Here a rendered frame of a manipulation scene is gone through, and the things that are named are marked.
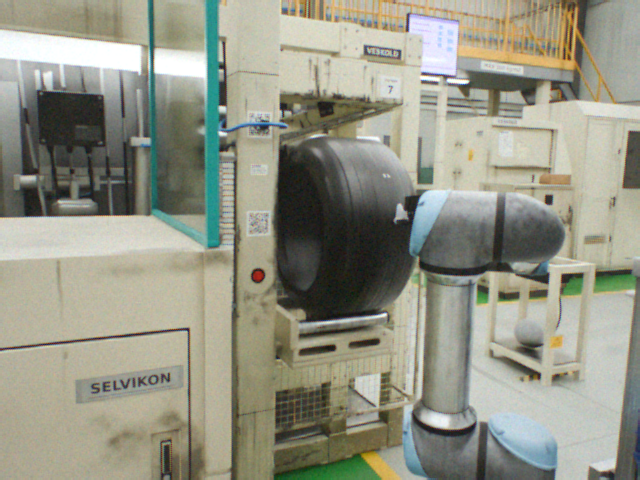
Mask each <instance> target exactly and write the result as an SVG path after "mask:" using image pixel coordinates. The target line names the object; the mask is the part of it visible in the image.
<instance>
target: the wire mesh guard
mask: <svg viewBox="0 0 640 480"><path fill-rule="evenodd" d="M415 271H419V277H414V270H413V277H411V278H419V283H418V290H414V291H418V302H417V303H415V304H417V309H412V304H407V292H411V291H404V292H406V298H400V305H398V306H400V311H396V305H395V306H389V307H395V318H391V319H397V318H396V312H401V306H403V305H401V299H406V305H411V316H407V317H412V310H417V315H415V316H417V319H416V322H410V329H407V330H410V336H415V335H411V330H412V329H411V323H416V328H414V329H416V338H415V341H413V342H415V353H411V354H415V356H414V359H413V360H414V372H410V373H414V375H413V378H412V379H413V393H412V394H414V400H412V401H408V400H407V398H408V397H405V398H406V400H405V401H402V399H403V398H402V390H401V392H399V393H401V398H400V399H401V401H400V402H397V400H399V399H396V403H391V404H386V402H389V401H386V396H388V395H384V396H385V405H381V406H380V402H379V403H376V404H379V406H377V407H372V408H367V409H362V410H358V411H353V412H349V413H344V414H339V412H341V411H339V410H338V415H334V416H333V413H336V412H333V402H332V406H329V407H332V413H328V414H332V416H329V417H324V418H320V416H322V415H320V411H319V415H318V416H319V419H316V420H315V417H317V416H315V410H318V409H315V397H316V396H320V401H321V390H322V389H321V383H322V382H321V376H323V375H319V376H320V382H318V383H320V389H317V390H320V395H316V396H315V393H314V396H312V397H314V403H311V404H314V410H310V411H314V420H311V421H308V412H309V411H308V410H307V411H305V412H307V418H304V419H307V421H306V422H301V423H296V424H295V421H298V420H295V414H299V413H295V407H299V406H295V392H294V393H290V394H294V400H290V401H294V407H290V408H294V414H290V415H294V424H291V425H288V416H289V415H288V409H289V408H288V402H289V401H285V402H287V408H285V409H287V415H285V416H287V422H285V423H287V426H282V427H281V424H284V423H281V417H284V416H281V410H284V409H281V407H280V427H277V428H274V433H277V432H286V431H291V430H296V429H301V428H305V427H310V426H315V425H318V424H323V423H328V422H333V421H337V420H342V419H347V418H352V417H356V416H360V415H365V414H369V413H374V412H379V411H384V410H388V409H393V408H398V407H402V406H406V405H411V404H414V402H415V401H416V400H417V392H418V374H419V356H420V339H421V320H422V303H423V284H424V273H423V272H422V270H421V269H420V268H419V270H415ZM282 368H287V367H282V360H281V368H276V369H281V375H277V376H281V382H278V383H281V389H279V390H281V392H282V390H283V389H282V383H283V382H282ZM309 371H313V370H309V369H308V397H307V398H308V399H309V398H311V397H309V385H312V384H309V378H312V377H309ZM289 374H294V373H289V366H288V374H283V375H288V381H284V382H288V388H284V389H289ZM331 374H333V380H330V381H333V387H328V388H333V393H337V392H334V387H338V386H334V374H335V373H334V370H333V373H331ZM302 386H306V385H302V382H301V412H300V413H301V415H302V413H304V412H302V406H305V405H302V399H305V398H302V392H306V391H302ZM327 394H331V393H327V391H326V394H322V395H326V407H324V408H326V414H323V415H327V408H328V407H327V401H330V400H327ZM321 402H325V401H321Z"/></svg>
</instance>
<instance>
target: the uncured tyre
mask: <svg viewBox="0 0 640 480"><path fill-rule="evenodd" d="M381 172H390V174H391V177H392V180H384V179H383V177H382V174H381ZM412 195H417V194H416V190H415V187H414V185H413V183H412V180H411V178H410V176H409V174H408V172H407V171H406V169H405V168H404V166H403V165H402V163H401V161H400V158H399V157H398V156H397V155H396V153H395V152H394V151H393V150H392V149H391V148H389V147H388V146H386V145H382V144H380V143H375V142H373V141H371V140H369V139H355V138H336V137H316V138H312V139H308V140H305V141H303V142H302V143H301V144H299V145H297V146H296V147H295V148H294V149H293V150H292V151H291V152H290V153H289V154H288V156H287V157H286V158H285V160H284V161H283V163H282V165H281V167H280V169H279V172H278V212H277V273H278V276H279V279H280V282H281V284H282V286H283V288H284V290H285V292H286V294H287V295H288V297H289V298H290V299H291V300H292V301H293V302H294V303H295V304H296V305H297V306H298V307H299V308H302V309H303V310H304V311H305V312H306V313H308V314H310V315H313V316H317V317H329V316H337V315H346V314H355V313H363V312H372V311H378V310H380V309H382V308H387V307H389V306H390V305H392V304H393V303H394V302H395V301H396V300H397V299H398V298H399V297H400V294H401V293H402V291H403V289H404V288H405V286H406V284H407V282H408V280H409V279H410V277H411V275H412V273H413V270H414V268H415V266H416V262H417V258H418V257H417V258H416V257H414V256H411V255H410V252H409V248H410V236H411V230H412V226H408V225H396V224H395V222H394V220H395V219H396V216H397V207H398V204H401V206H402V209H403V211H404V203H405V198H404V196H412Z"/></svg>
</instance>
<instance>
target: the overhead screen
mask: <svg viewBox="0 0 640 480"><path fill-rule="evenodd" d="M405 32H411V33H417V34H423V35H424V45H423V64H422V67H421V74H429V75H438V76H446V77H456V70H457V55H458V38H459V21H456V20H450V19H443V18H438V17H432V16H426V15H419V14H413V13H407V14H406V26H405Z"/></svg>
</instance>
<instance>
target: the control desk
mask: <svg viewBox="0 0 640 480"><path fill-rule="evenodd" d="M231 467H232V249H231V248H229V247H227V246H225V245H223V244H221V243H220V246H219V247H206V246H204V245H203V244H201V243H199V242H198V241H196V240H194V239H193V238H191V237H190V236H189V235H187V234H186V233H184V232H182V231H181V230H179V229H177V228H176V227H172V226H171V225H169V224H168V223H166V222H164V221H163V220H161V219H159V218H158V217H156V216H154V215H153V214H152V215H150V217H146V216H96V217H39V218H0V480H231V471H230V469H229V468H231Z"/></svg>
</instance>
